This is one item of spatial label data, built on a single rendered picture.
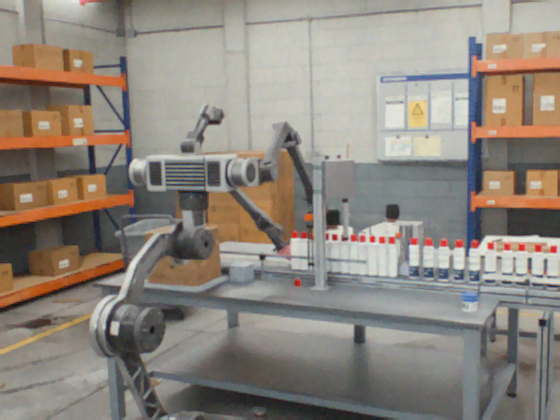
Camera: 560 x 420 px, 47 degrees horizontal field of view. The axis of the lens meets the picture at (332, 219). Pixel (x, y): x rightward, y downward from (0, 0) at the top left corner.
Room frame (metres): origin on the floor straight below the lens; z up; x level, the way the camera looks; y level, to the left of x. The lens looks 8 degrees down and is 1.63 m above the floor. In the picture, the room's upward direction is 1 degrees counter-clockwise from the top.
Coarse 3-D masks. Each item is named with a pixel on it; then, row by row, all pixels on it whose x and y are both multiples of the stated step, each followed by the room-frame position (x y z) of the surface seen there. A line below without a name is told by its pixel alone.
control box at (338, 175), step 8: (328, 160) 3.12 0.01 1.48; (336, 160) 3.15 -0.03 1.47; (344, 160) 3.17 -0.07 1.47; (352, 160) 3.19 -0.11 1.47; (328, 168) 3.11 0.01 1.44; (336, 168) 3.14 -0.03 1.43; (344, 168) 3.16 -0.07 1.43; (352, 168) 3.19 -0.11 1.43; (328, 176) 3.11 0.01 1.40; (336, 176) 3.14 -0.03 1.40; (344, 176) 3.16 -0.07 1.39; (352, 176) 3.19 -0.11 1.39; (328, 184) 3.11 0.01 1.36; (336, 184) 3.14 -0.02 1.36; (344, 184) 3.16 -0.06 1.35; (352, 184) 3.18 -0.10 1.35; (328, 192) 3.11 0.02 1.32; (336, 192) 3.14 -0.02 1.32; (344, 192) 3.16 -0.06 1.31; (352, 192) 3.18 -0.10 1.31
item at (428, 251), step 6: (426, 240) 3.07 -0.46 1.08; (426, 246) 3.07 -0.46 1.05; (432, 246) 3.08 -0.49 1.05; (426, 252) 3.06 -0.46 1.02; (432, 252) 3.06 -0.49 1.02; (426, 258) 3.06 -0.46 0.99; (432, 258) 3.06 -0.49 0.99; (426, 264) 3.06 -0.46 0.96; (432, 264) 3.06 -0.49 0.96; (426, 270) 3.06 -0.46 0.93; (432, 270) 3.06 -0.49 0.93; (426, 276) 3.06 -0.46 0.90; (432, 276) 3.06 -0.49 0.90
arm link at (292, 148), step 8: (296, 136) 3.22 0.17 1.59; (288, 144) 3.26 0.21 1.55; (296, 144) 3.24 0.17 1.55; (288, 152) 3.26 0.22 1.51; (296, 152) 3.26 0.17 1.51; (296, 160) 3.28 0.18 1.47; (296, 168) 3.30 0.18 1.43; (304, 168) 3.30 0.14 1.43; (304, 176) 3.31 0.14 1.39; (304, 184) 3.34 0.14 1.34; (312, 184) 3.35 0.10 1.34; (312, 192) 3.35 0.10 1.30; (312, 200) 3.38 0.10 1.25
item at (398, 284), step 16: (224, 272) 3.51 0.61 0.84; (256, 272) 3.43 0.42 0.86; (272, 272) 3.39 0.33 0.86; (288, 272) 3.34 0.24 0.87; (304, 272) 3.31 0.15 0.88; (400, 288) 3.09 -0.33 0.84; (416, 288) 3.06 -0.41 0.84; (432, 288) 3.02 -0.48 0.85; (448, 288) 2.99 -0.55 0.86; (464, 288) 2.96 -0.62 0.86
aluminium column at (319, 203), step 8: (320, 160) 3.14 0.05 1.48; (320, 176) 3.14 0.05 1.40; (320, 184) 3.14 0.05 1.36; (320, 200) 3.14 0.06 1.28; (320, 208) 3.14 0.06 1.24; (320, 216) 3.14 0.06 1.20; (320, 224) 3.14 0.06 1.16; (320, 232) 3.14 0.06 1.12; (320, 240) 3.14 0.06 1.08; (320, 248) 3.14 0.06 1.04; (320, 256) 3.14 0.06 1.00; (320, 264) 3.15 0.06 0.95; (320, 272) 3.15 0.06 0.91; (320, 280) 3.15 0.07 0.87
